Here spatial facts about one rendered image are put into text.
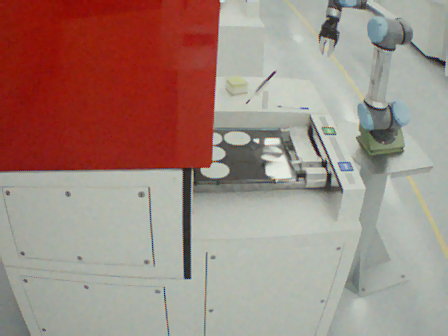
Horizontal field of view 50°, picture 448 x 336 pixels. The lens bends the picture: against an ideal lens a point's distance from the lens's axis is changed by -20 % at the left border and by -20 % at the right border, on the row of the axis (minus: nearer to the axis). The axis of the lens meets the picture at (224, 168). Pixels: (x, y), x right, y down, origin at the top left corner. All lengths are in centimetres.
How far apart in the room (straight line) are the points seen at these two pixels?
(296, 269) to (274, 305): 21
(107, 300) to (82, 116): 70
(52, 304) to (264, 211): 89
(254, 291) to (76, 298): 71
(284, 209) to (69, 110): 97
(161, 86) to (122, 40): 17
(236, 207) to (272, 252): 22
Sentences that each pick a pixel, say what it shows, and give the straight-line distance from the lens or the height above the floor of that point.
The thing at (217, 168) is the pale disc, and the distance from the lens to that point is 214.
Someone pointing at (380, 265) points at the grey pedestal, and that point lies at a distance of 317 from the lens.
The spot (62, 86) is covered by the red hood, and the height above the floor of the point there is 149.
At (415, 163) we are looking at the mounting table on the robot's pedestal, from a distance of 256.
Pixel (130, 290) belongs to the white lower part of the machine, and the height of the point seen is 76.
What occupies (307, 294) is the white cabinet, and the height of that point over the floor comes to 49.
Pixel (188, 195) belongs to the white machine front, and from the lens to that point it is 158.
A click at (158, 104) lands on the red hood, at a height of 141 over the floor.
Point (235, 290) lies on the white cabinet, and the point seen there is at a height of 56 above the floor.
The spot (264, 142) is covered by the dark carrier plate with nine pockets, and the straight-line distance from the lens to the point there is 232.
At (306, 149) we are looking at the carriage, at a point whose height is 88.
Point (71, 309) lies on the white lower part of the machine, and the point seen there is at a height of 62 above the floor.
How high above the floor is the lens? 207
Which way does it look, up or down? 33 degrees down
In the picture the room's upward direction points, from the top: 3 degrees clockwise
